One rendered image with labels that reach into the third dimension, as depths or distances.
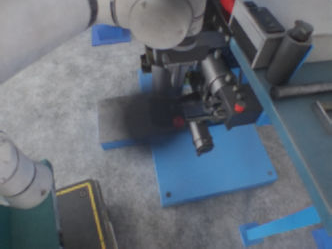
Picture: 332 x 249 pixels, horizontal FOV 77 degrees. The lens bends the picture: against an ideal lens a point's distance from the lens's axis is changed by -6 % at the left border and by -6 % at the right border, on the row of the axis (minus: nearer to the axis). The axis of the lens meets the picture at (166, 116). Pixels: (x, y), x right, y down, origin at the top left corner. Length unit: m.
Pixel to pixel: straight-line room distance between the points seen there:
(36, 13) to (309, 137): 0.68
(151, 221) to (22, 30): 1.45
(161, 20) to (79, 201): 1.17
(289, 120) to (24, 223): 0.96
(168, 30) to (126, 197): 1.42
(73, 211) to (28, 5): 1.18
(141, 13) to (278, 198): 1.66
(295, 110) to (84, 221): 1.11
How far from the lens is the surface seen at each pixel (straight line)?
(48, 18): 0.29
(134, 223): 1.60
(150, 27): 0.33
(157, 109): 1.29
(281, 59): 0.72
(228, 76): 0.80
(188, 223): 1.60
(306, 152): 0.69
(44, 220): 0.96
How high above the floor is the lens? 1.57
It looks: 56 degrees down
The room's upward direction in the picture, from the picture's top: 3 degrees clockwise
